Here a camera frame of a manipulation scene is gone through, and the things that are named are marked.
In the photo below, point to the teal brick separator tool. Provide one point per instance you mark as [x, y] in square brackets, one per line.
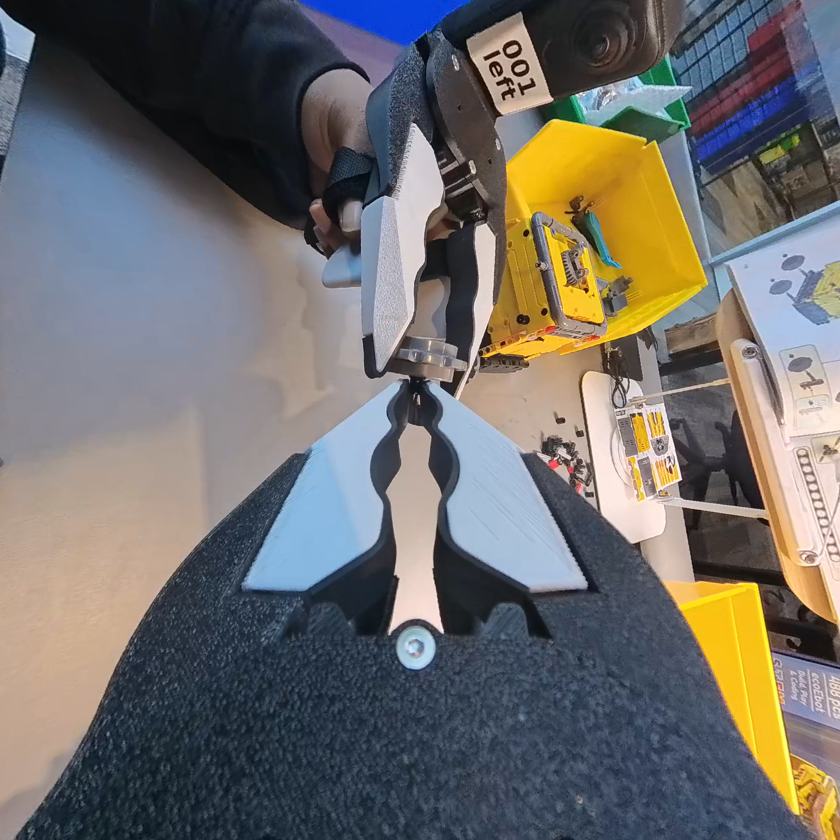
[599, 239]

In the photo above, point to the yellow toy brick vehicle model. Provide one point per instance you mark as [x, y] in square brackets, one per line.
[538, 309]

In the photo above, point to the grey toothed brick wheel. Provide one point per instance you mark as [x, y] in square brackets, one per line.
[427, 355]

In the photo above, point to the yellow printed sticker sheet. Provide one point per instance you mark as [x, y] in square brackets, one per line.
[647, 449]

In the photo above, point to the printed cardboard toy box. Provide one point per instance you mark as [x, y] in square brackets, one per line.
[811, 735]

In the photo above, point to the thin black holed brick beam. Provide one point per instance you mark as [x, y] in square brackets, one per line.
[420, 387]

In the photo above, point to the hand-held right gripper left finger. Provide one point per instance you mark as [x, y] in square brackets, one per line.
[315, 525]

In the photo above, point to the pile of black brick parts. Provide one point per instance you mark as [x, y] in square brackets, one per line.
[567, 460]

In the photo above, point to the building instruction booklet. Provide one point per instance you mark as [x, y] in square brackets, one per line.
[801, 341]

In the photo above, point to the black office chair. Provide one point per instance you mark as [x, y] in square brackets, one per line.
[709, 453]

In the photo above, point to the blue storage bin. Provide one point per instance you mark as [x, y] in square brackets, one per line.
[381, 16]

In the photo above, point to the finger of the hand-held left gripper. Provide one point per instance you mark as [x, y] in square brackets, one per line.
[394, 250]
[483, 282]

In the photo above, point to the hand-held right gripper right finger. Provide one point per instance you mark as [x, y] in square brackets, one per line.
[512, 525]

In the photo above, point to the green storage bin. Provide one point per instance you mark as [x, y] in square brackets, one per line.
[630, 125]

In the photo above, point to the grey desk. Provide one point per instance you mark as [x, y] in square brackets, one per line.
[131, 394]

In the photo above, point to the yellow storage bin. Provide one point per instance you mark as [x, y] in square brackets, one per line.
[656, 210]
[735, 683]

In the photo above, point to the person's left hand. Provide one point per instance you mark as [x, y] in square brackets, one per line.
[335, 131]

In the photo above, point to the rack of coloured bins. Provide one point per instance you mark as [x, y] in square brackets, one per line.
[761, 79]

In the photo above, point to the person's left forearm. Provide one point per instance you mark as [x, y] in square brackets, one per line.
[171, 92]

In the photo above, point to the white plastic bag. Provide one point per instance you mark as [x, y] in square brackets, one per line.
[630, 95]

